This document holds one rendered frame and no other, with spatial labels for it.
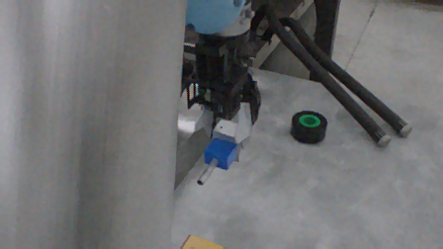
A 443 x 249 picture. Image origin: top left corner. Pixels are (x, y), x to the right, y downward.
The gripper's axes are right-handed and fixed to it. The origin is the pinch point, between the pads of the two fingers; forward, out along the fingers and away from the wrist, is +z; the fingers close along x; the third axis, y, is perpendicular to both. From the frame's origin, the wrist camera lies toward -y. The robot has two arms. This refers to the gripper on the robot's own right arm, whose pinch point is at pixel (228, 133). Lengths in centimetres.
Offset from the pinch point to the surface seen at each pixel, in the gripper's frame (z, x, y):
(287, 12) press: 17, -20, -96
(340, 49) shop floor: 95, -18, -235
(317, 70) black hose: 7.0, 5.5, -40.4
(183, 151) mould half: 8.4, -10.0, -1.3
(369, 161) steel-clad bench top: 15.1, 22.9, -21.7
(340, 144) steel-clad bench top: 15.1, 16.0, -24.7
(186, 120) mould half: 6.1, -12.8, -7.7
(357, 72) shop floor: 95, -1, -207
